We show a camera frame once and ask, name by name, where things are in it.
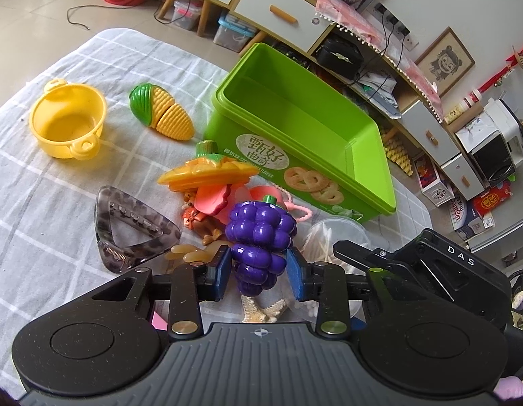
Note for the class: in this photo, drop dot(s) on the translucent tan antler toy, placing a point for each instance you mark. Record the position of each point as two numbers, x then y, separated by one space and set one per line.
191 253

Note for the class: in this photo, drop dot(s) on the right hand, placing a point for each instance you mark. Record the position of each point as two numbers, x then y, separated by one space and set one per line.
509 389

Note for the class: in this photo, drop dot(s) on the framed cartoon girl picture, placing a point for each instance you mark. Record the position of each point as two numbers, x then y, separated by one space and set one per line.
445 62

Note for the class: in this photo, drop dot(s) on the red cardboard box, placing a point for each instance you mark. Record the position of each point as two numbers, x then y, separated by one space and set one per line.
492 198

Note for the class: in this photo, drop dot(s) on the black case on shelf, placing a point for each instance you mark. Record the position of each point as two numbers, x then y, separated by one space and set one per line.
341 57

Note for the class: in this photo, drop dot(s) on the beige starfish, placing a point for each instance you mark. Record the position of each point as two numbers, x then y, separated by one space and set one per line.
253 313

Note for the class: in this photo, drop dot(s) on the yellow toy corn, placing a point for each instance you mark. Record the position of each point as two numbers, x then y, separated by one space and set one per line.
156 108

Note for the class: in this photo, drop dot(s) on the orange toy pumpkin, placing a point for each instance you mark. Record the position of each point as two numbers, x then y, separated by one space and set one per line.
210 176

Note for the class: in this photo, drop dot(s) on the clear box blue lid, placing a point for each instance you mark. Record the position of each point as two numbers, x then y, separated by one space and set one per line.
233 33

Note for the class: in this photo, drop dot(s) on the pink lace cloth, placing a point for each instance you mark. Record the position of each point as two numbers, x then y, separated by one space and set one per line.
348 20

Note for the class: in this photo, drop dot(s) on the clear cotton swab jar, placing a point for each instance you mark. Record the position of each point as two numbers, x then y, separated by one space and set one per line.
319 240

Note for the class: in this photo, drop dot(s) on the purple toy grapes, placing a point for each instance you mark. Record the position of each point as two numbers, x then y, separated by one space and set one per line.
261 232

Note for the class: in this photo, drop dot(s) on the green plastic cookie box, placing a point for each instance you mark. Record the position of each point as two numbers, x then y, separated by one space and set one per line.
303 135

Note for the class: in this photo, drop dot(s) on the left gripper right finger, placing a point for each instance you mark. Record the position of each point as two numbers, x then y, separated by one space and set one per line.
327 284

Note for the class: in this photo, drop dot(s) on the leopard hair claw clip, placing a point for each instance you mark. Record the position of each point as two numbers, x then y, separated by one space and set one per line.
128 232

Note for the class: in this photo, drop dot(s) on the white patterned toy box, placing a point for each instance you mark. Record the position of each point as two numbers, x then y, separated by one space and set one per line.
433 184

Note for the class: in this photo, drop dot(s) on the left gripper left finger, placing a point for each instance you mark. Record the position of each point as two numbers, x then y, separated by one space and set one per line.
186 287

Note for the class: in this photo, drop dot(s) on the yellow egg tray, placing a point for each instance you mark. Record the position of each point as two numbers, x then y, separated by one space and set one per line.
395 150

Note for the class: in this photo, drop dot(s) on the grey checked table cloth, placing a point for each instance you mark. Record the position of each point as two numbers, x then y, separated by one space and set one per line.
48 250

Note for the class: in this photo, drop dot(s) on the yellow toy pot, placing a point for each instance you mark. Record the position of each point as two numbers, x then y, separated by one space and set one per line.
68 119

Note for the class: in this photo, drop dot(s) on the small orange figure toy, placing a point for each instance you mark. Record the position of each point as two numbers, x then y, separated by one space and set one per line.
208 228

